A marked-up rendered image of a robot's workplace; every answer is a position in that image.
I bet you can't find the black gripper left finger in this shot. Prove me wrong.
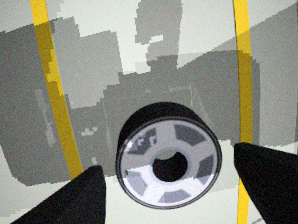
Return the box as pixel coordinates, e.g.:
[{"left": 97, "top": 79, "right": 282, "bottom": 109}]
[{"left": 11, "top": 165, "right": 106, "bottom": 224}]

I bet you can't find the black tyre with silver rim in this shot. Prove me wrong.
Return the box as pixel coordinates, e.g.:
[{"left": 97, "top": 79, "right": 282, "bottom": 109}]
[{"left": 114, "top": 101, "right": 222, "bottom": 210}]

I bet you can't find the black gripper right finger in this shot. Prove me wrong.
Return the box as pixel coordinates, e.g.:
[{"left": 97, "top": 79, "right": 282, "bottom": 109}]
[{"left": 234, "top": 141, "right": 298, "bottom": 224}]

